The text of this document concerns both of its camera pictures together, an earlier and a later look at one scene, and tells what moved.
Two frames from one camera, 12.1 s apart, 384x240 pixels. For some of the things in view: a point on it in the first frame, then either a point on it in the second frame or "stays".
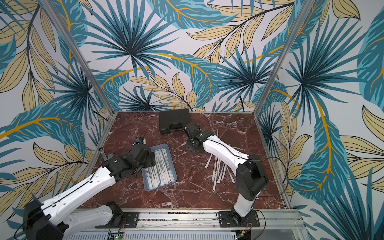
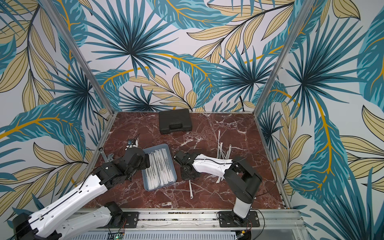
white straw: x=170 y=175 stays
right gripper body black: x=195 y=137 → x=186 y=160
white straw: x=163 y=167 stays
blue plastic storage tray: x=163 y=173 stays
